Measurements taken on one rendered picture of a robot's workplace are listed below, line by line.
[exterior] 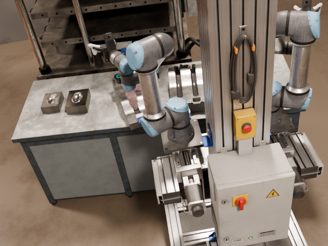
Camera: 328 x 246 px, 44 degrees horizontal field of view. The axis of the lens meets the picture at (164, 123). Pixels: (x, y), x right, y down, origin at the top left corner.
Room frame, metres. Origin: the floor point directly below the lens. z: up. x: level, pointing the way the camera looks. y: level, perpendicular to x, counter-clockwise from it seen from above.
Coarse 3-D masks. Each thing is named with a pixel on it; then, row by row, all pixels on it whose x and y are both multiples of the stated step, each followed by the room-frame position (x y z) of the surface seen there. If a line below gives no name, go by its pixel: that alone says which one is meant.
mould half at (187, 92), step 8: (200, 64) 2.61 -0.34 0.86; (168, 72) 2.47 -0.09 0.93; (184, 72) 2.44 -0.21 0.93; (200, 72) 2.42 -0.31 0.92; (184, 80) 2.39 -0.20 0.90; (200, 80) 2.36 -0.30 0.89; (176, 88) 2.33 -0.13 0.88; (184, 88) 2.31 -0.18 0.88; (200, 88) 2.28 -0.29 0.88; (176, 96) 2.23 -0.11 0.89; (184, 96) 2.21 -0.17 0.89; (192, 96) 2.20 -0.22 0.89; (200, 96) 2.19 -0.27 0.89; (192, 104) 2.14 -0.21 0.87; (200, 104) 2.13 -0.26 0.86; (192, 112) 2.14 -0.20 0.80
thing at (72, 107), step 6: (72, 90) 2.54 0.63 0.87; (78, 90) 2.53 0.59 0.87; (84, 90) 2.51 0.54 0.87; (72, 96) 2.47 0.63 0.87; (78, 96) 2.48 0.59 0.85; (84, 96) 2.44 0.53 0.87; (90, 96) 2.51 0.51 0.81; (66, 102) 2.40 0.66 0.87; (72, 102) 2.39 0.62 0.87; (78, 102) 2.37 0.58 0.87; (84, 102) 2.36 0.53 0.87; (66, 108) 2.34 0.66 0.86; (72, 108) 2.34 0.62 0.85; (78, 108) 2.34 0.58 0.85; (84, 108) 2.33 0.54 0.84
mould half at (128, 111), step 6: (114, 84) 2.46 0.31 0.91; (120, 84) 2.45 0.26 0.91; (114, 90) 2.53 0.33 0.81; (120, 90) 2.43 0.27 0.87; (120, 96) 2.35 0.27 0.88; (138, 96) 2.29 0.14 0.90; (120, 102) 2.32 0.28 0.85; (126, 102) 2.25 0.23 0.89; (138, 102) 2.25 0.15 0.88; (126, 108) 2.21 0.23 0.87; (132, 108) 2.21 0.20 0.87; (144, 108) 2.20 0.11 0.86; (126, 114) 2.17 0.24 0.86; (132, 114) 2.16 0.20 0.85; (132, 120) 2.10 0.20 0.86; (132, 126) 2.07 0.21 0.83; (138, 126) 2.07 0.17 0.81
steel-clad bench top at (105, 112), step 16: (176, 64) 2.76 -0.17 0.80; (48, 80) 2.85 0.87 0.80; (64, 80) 2.81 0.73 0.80; (80, 80) 2.77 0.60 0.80; (96, 80) 2.73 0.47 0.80; (160, 80) 2.58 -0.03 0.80; (288, 80) 2.32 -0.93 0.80; (32, 96) 2.65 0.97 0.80; (64, 96) 2.58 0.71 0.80; (96, 96) 2.51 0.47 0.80; (112, 96) 2.48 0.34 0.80; (160, 96) 2.38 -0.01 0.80; (32, 112) 2.45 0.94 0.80; (64, 112) 2.38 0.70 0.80; (96, 112) 2.32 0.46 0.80; (112, 112) 2.29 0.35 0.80; (16, 128) 2.29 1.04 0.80; (32, 128) 2.26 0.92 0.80; (48, 128) 2.23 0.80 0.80; (64, 128) 2.20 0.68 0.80; (80, 128) 2.17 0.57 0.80; (96, 128) 2.14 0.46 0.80; (112, 128) 2.12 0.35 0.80
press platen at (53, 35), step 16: (64, 16) 3.46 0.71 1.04; (96, 16) 3.35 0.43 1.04; (112, 16) 3.30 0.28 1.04; (128, 16) 3.25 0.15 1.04; (144, 16) 3.20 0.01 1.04; (160, 16) 3.15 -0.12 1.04; (48, 32) 3.20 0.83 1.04; (64, 32) 3.15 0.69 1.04; (80, 32) 3.10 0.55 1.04; (96, 32) 3.06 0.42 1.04; (112, 32) 3.01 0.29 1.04; (128, 32) 2.98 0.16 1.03; (144, 32) 2.97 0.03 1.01; (160, 32) 2.96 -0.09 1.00
